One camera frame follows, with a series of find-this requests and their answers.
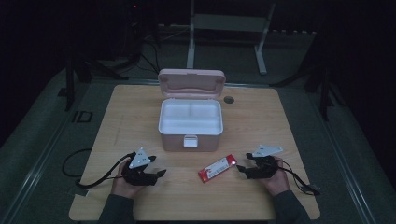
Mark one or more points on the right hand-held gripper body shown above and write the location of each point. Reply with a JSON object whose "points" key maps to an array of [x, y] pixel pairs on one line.
{"points": [[264, 169]]}

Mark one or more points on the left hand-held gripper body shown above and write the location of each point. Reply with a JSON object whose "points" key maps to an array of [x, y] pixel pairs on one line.
{"points": [[139, 158]]}

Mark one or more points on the red snack packet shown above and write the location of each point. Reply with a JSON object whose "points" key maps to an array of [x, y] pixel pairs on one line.
{"points": [[217, 168]]}

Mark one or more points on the white tray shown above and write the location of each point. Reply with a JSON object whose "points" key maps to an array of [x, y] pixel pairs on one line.
{"points": [[190, 121]]}

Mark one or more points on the pink lidded storage box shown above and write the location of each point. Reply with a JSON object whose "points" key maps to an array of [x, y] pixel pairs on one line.
{"points": [[191, 82]]}

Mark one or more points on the person's right hand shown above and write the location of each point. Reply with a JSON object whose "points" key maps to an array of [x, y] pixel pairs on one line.
{"points": [[278, 182]]}

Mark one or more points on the person's left hand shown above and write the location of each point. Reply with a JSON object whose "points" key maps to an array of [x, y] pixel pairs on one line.
{"points": [[120, 186]]}

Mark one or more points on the dark round table grommet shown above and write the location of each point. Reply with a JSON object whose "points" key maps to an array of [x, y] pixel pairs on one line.
{"points": [[229, 99]]}

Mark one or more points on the grey tape piece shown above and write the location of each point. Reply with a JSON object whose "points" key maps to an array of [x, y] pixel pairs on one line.
{"points": [[81, 192]]}

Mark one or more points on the black tripod stand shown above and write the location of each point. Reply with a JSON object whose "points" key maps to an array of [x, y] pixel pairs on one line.
{"points": [[70, 84], [323, 93]]}

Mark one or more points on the pale power strip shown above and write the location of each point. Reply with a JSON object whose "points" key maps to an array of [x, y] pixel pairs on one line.
{"points": [[292, 33]]}

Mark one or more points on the white metal stand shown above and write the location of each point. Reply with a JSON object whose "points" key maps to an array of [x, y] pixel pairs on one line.
{"points": [[229, 22]]}

